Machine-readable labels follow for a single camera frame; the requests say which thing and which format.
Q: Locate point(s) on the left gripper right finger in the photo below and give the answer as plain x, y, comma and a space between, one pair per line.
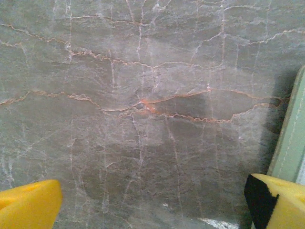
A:
286, 205

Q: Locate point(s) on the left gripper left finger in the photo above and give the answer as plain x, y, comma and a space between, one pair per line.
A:
26, 205

